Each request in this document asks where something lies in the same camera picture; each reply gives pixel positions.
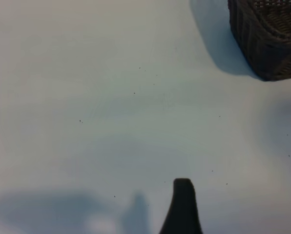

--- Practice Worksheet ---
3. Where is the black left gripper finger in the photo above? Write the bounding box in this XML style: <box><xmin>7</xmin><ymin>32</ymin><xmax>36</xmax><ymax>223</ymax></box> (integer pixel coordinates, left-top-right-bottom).
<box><xmin>159</xmin><ymin>177</ymin><xmax>204</xmax><ymax>234</ymax></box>

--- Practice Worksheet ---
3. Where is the dark brown wicker basket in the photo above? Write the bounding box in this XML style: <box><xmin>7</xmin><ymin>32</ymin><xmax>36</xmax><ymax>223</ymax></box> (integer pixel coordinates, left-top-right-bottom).
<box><xmin>227</xmin><ymin>0</ymin><xmax>291</xmax><ymax>82</ymax></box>

